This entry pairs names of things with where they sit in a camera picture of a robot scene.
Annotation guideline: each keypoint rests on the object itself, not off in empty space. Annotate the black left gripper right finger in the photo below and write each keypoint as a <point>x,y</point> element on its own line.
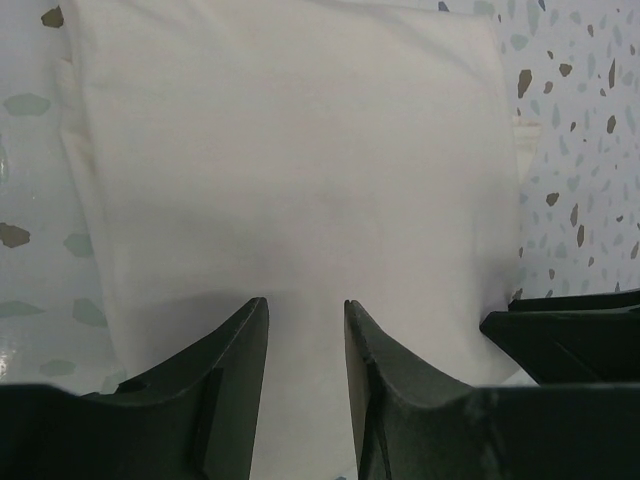
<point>412,421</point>

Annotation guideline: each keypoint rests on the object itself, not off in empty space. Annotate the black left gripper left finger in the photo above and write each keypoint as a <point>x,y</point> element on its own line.
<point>193,416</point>

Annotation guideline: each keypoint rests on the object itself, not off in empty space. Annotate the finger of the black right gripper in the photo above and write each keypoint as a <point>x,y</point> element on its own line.
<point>613,300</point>
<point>569,347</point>

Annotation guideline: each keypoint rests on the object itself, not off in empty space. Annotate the white t-shirt red print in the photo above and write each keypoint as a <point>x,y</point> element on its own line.
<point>307,152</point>

